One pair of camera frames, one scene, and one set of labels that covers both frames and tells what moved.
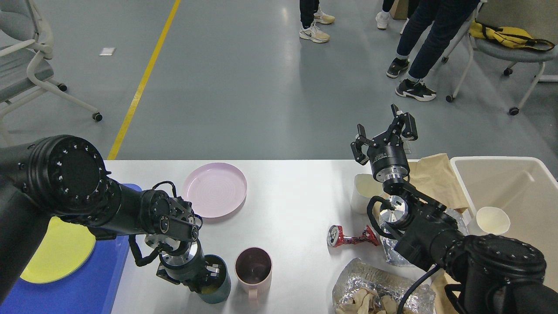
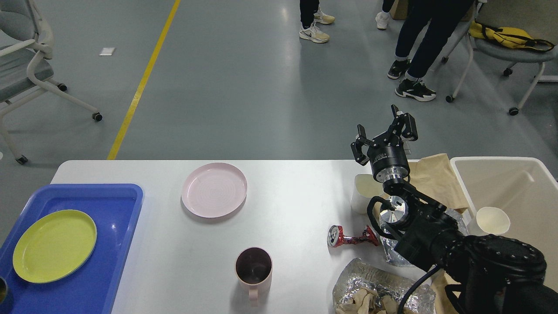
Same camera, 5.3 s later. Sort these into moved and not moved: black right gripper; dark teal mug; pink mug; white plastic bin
Moved: dark teal mug
Not moved: black right gripper; white plastic bin; pink mug
